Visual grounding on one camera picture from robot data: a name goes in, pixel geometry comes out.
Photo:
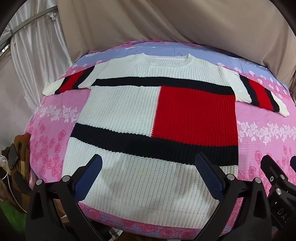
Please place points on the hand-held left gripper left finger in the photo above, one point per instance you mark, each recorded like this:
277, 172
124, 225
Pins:
89, 177

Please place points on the brown patterned cloth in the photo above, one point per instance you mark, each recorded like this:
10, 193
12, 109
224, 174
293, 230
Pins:
22, 160

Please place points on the green cloth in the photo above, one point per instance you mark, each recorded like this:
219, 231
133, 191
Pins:
10, 216

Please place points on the black phone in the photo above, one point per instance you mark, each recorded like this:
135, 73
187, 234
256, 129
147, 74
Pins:
13, 154

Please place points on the white red black knit sweater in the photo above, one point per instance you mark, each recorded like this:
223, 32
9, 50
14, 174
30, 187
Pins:
129, 111

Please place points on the beige draped cloth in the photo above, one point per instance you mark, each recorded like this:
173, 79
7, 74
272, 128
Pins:
161, 18

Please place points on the pink floral blanket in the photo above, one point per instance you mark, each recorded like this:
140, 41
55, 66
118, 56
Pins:
49, 129

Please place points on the curved metal rail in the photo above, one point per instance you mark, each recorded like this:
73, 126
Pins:
25, 22

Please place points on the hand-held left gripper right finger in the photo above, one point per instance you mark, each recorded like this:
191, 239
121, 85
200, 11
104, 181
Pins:
207, 178

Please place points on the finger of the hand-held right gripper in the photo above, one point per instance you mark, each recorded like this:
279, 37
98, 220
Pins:
293, 161
274, 168

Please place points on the white satin curtain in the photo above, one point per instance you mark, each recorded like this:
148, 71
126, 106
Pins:
34, 51

